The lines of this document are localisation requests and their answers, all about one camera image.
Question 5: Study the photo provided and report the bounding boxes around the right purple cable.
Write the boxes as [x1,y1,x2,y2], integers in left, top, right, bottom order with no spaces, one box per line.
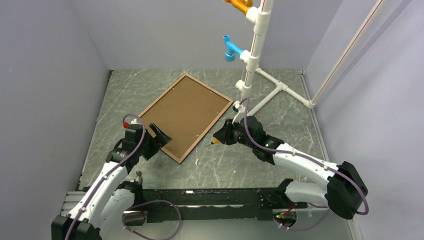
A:
[243,97,370,232]

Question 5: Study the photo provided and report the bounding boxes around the white PVC pipe stand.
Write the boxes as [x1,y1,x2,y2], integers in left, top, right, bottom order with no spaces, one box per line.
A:
[231,0,317,117]

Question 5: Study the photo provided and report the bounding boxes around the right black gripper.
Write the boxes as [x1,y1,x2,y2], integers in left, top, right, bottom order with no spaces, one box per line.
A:
[214,117,256,149]

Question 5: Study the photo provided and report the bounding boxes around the blue pipe fitting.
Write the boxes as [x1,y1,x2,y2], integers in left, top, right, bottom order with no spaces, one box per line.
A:
[223,35,244,62]

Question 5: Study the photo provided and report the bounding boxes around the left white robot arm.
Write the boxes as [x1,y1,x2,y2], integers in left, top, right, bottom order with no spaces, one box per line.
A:
[51,122,172,240]

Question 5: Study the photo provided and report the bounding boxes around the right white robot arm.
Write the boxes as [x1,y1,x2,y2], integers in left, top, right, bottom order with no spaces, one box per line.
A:
[212,116,369,220]

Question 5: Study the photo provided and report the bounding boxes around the yellow handled screwdriver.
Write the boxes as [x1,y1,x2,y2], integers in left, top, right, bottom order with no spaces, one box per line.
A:
[205,138,220,148]

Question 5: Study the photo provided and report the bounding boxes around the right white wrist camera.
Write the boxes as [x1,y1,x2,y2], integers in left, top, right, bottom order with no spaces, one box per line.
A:
[232,100,246,125]

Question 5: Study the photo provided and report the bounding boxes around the orange pipe fitting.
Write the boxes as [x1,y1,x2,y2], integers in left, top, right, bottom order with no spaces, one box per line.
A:
[223,0,253,15]

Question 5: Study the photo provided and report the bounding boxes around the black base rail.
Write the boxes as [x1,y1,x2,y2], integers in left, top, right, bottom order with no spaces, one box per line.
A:
[123,187,308,226]

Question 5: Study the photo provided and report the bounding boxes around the blue picture frame with photo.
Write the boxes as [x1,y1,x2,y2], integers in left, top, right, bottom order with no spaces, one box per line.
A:
[139,73,233,164]

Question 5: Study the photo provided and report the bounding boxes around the white diagonal PVC pole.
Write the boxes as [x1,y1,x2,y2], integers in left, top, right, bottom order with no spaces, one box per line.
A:
[309,0,384,109]

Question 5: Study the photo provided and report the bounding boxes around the aluminium extrusion frame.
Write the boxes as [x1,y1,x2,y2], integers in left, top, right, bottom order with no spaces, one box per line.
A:
[51,179,368,240]

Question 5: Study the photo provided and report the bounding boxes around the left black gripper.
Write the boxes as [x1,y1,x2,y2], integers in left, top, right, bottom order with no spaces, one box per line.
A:
[136,123,172,161]

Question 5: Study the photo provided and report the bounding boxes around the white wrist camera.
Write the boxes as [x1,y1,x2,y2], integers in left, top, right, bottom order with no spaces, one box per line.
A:
[232,100,246,125]
[123,119,141,129]

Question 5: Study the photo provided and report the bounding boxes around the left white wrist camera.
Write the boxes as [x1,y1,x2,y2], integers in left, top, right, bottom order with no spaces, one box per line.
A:
[123,119,141,129]

